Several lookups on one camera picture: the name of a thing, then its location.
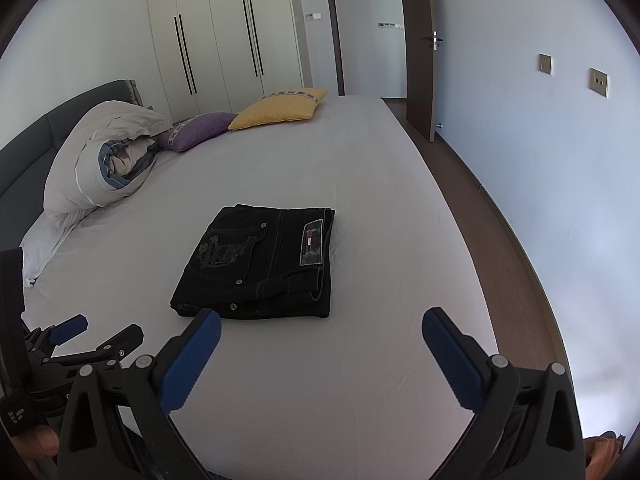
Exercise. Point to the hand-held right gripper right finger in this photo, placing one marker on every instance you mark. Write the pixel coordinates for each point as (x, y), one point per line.
(450, 360)

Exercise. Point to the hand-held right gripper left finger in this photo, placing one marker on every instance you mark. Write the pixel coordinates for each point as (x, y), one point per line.
(192, 360)

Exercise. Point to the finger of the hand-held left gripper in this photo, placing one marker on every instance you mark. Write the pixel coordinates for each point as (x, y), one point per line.
(70, 327)
(117, 342)

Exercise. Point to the black pants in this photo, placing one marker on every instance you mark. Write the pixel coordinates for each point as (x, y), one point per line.
(250, 270)

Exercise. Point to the person's left hand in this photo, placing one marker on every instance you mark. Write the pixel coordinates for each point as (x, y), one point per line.
(37, 442)

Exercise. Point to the white pillow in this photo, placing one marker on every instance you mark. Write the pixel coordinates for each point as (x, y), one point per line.
(45, 245)

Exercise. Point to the white folded duvet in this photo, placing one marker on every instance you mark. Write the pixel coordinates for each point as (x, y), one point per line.
(90, 160)

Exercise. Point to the orange cloth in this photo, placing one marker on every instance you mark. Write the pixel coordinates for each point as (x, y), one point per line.
(600, 452)

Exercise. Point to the grey bed headboard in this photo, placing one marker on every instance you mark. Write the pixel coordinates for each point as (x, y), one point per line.
(30, 135)

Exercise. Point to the bed with white sheet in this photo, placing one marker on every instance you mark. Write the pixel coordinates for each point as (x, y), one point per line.
(350, 185)

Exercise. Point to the purple pillow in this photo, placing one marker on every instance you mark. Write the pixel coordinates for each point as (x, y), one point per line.
(200, 127)

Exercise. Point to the yellow pillow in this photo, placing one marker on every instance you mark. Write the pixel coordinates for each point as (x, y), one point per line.
(275, 110)

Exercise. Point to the brown door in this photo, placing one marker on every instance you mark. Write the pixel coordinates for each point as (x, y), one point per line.
(420, 85)

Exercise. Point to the cream wardrobe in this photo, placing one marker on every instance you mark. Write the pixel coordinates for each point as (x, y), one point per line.
(220, 35)

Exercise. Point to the wall socket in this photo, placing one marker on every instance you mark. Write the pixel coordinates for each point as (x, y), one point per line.
(598, 82)
(545, 64)

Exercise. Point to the hallway switch panel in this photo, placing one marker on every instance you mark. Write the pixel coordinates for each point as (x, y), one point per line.
(390, 24)

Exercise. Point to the brown door frame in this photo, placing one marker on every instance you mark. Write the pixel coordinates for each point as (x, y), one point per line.
(334, 25)

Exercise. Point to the white light switch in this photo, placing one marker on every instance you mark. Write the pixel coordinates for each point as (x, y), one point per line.
(314, 16)

